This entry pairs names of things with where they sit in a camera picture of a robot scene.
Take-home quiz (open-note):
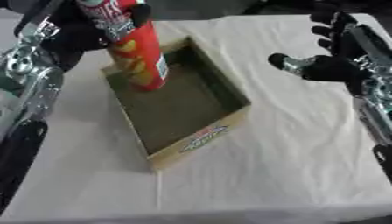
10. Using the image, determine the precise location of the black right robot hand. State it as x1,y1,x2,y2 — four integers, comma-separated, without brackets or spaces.
266,2,392,96

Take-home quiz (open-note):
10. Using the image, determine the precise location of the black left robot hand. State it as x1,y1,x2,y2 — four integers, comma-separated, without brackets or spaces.
13,0,153,73

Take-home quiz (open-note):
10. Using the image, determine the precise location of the open tan cardboard box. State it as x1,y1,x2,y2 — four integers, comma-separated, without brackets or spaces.
99,36,253,172

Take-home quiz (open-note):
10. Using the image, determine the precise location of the red cylindrical chips can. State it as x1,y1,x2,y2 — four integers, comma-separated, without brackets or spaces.
74,0,171,93

